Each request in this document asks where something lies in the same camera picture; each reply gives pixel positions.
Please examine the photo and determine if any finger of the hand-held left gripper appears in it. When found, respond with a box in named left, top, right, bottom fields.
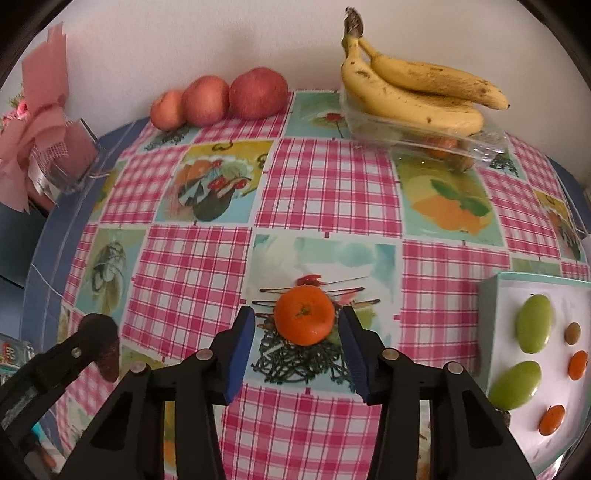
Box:
left=44, top=329, right=101, bottom=385

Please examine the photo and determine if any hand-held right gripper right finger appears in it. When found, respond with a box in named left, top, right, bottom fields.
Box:
left=339, top=305, right=539, bottom=480

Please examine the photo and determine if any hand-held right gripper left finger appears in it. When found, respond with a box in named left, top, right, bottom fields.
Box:
left=58, top=305, right=257, bottom=480

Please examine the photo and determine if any orange mandarin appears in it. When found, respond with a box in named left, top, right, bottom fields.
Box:
left=427, top=136, right=459, bottom=160
left=274, top=286, right=335, bottom=347
left=538, top=405, right=566, bottom=436
left=567, top=350, right=590, bottom=381

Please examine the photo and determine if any green jujube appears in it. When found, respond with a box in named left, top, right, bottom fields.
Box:
left=515, top=294, right=554, bottom=355
left=488, top=361, right=542, bottom=411

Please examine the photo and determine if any white tray with teal rim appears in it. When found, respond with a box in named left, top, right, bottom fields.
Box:
left=475, top=271, right=591, bottom=474

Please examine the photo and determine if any colourful packet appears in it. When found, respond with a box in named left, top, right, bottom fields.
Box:
left=0, top=340, right=35, bottom=370

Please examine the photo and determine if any pink checked printed tablecloth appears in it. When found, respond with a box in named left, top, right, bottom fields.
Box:
left=58, top=90, right=591, bottom=480

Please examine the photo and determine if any clear plastic box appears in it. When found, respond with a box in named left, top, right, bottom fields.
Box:
left=28, top=117, right=103, bottom=195

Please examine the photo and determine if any clear plastic clamshell container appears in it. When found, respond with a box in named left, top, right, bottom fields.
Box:
left=342, top=90, right=509, bottom=172

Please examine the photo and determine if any small red apple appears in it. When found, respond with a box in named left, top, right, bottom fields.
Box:
left=150, top=90, right=186, bottom=130

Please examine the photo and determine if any medium red apple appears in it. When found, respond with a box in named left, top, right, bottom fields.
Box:
left=181, top=76, right=230, bottom=127

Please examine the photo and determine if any yellow banana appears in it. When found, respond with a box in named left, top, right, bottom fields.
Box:
left=342, top=7, right=485, bottom=137
left=358, top=37, right=511, bottom=110

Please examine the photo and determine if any large red apple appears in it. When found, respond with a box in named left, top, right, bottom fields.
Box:
left=229, top=68, right=290, bottom=121

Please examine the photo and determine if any pink paper bouquet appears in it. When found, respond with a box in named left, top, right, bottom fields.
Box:
left=0, top=25, right=75, bottom=214

